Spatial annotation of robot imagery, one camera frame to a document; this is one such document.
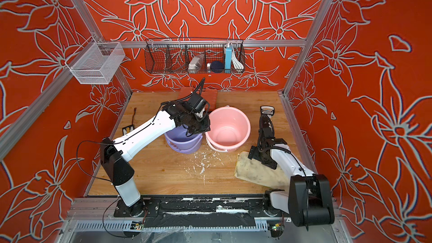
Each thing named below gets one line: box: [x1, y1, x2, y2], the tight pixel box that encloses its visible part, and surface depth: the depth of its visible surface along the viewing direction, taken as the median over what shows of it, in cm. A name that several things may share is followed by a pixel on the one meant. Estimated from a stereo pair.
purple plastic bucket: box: [164, 124, 204, 155], surface depth 80 cm
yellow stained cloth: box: [234, 151, 291, 191], surface depth 84 cm
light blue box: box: [224, 45, 233, 74], surface depth 90 cm
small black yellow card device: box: [122, 124, 135, 135], surface depth 100 cm
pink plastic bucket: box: [205, 105, 251, 153], surface depth 81 cm
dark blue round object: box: [210, 60, 225, 74], surface depth 97 cm
